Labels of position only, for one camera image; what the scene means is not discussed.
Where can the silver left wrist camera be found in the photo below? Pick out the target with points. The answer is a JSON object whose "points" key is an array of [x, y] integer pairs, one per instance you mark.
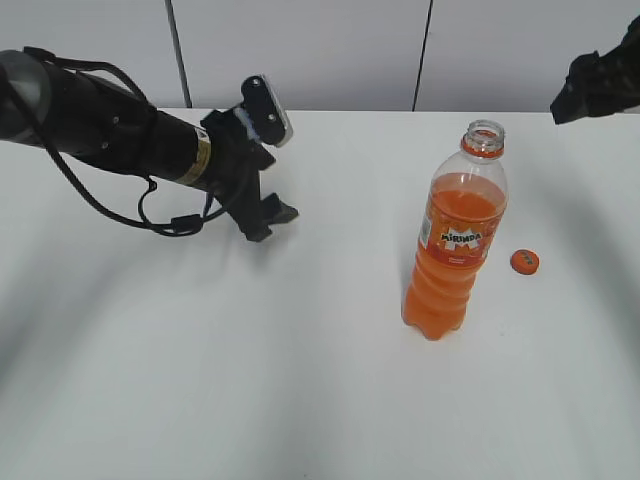
{"points": [[264, 117]]}

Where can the orange Mirinda soda bottle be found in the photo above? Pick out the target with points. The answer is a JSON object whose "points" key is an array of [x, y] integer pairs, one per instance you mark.
{"points": [[467, 199]]}

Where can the orange plastic bottle cap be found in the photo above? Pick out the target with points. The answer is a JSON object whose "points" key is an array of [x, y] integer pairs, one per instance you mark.
{"points": [[525, 262]]}

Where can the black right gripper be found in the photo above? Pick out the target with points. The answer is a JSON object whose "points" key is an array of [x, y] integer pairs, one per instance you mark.
{"points": [[601, 85]]}

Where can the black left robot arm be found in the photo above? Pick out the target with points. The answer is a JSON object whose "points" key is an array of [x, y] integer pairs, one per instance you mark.
{"points": [[96, 113]]}

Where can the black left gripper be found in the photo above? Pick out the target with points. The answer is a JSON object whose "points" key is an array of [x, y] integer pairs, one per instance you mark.
{"points": [[233, 179]]}

